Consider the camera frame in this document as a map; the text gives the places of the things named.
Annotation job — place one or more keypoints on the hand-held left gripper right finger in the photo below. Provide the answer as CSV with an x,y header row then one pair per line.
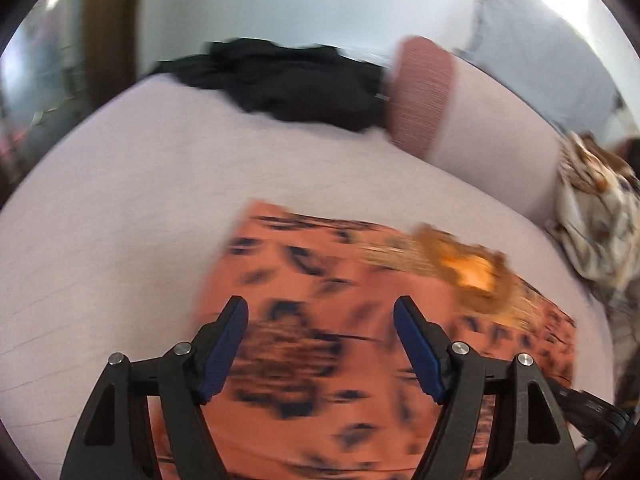
x,y
417,350

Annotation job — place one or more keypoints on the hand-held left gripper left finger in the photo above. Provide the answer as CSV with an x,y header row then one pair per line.
x,y
222,355

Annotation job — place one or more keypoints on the orange black-printed garment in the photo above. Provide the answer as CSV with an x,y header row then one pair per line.
x,y
310,270

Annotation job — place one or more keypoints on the beige printed blanket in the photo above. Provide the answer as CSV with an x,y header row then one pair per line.
x,y
595,220

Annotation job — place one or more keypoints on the pink pillow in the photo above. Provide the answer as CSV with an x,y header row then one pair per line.
x,y
480,125

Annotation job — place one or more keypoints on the black cloth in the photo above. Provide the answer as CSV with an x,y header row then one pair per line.
x,y
300,85

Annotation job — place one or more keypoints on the pale blue cloth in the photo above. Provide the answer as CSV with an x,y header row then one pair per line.
x,y
540,50

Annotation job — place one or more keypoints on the wooden door frame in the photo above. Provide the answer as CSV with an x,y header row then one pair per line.
x,y
110,20

